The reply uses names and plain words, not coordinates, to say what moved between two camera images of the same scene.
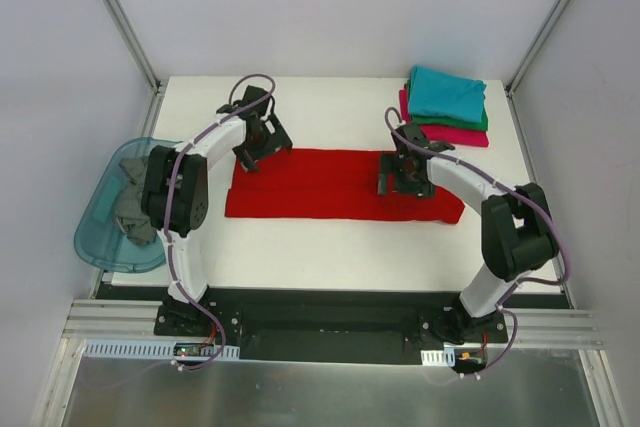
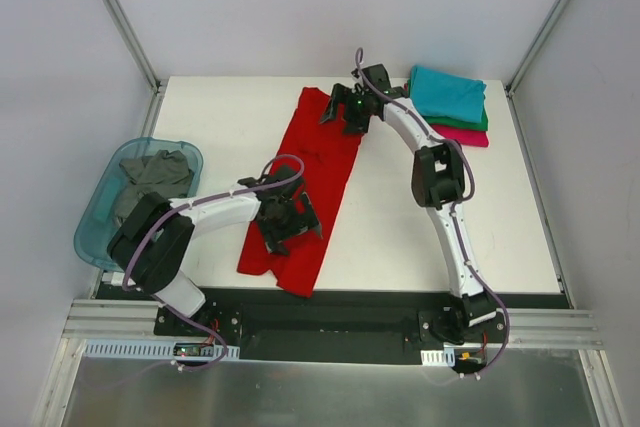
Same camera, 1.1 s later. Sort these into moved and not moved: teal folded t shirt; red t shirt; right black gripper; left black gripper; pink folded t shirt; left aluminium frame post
Moved: red t shirt; left black gripper; right black gripper
Not moved: pink folded t shirt; teal folded t shirt; left aluminium frame post
